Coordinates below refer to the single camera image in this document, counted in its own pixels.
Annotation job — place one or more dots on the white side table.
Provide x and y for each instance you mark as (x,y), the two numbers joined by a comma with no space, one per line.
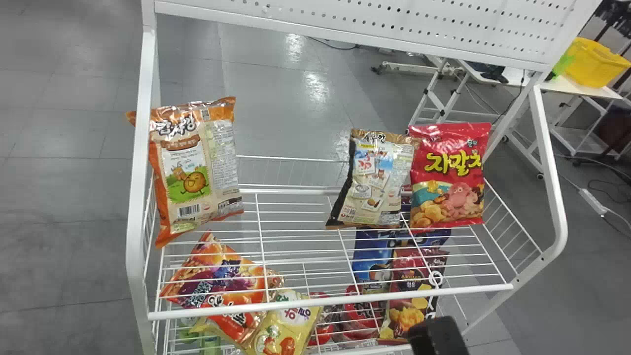
(577,88)

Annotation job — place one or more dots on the yellow basket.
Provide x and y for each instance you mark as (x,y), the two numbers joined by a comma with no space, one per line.
(594,64)

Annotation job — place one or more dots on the yellow snack packet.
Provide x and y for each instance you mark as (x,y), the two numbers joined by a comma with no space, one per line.
(286,330)

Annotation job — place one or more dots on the white power strip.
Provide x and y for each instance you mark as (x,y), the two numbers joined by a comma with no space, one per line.
(593,201)

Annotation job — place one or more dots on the red and black snack packet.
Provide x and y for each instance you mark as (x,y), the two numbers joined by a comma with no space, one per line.
(357,315)

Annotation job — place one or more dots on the blue snack packet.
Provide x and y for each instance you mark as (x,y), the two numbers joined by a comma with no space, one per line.
(372,256)

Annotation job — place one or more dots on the orange and purple snack packet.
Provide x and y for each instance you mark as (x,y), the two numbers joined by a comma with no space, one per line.
(217,281)

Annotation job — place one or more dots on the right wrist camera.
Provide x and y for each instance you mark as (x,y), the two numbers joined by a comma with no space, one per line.
(438,337)

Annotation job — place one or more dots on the maroon snack packet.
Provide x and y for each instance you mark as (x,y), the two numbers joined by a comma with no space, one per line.
(414,276)

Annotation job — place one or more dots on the beige snack packet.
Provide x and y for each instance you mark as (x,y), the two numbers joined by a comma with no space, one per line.
(374,187)

